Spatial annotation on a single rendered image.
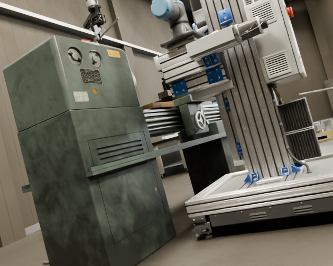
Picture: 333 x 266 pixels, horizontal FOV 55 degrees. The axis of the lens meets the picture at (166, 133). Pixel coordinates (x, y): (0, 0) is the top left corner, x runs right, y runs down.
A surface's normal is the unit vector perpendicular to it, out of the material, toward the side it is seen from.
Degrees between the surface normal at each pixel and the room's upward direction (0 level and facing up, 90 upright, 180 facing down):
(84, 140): 90
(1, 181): 90
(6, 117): 90
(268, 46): 90
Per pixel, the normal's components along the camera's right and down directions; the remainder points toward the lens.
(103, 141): 0.80, -0.25
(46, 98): -0.53, 0.11
